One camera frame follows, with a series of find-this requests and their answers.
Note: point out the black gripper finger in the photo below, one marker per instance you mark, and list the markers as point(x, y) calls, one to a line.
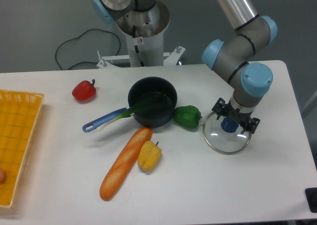
point(220, 108)
point(249, 125)

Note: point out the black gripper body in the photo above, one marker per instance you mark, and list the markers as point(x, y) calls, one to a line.
point(236, 114)

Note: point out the glass pot lid blue knob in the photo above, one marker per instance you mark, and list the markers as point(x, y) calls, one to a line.
point(224, 135)

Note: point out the green spring onion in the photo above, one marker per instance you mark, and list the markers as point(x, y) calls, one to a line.
point(149, 105)

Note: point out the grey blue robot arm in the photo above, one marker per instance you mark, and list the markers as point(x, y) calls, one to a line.
point(230, 61)

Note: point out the green bell pepper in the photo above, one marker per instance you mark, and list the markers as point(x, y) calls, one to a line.
point(187, 116)

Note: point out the dark blue saucepan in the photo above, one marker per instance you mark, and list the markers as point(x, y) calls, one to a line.
point(142, 86)

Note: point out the yellow bell pepper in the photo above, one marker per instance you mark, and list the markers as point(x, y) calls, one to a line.
point(149, 156)

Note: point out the black device at table corner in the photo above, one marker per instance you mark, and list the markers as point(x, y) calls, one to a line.
point(311, 196)

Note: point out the orange baguette bread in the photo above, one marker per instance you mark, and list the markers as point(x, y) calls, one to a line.
point(118, 172)

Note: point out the red bell pepper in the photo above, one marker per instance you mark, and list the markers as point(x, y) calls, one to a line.
point(84, 91)

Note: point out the yellow woven basket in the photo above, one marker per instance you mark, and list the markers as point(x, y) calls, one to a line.
point(19, 112)

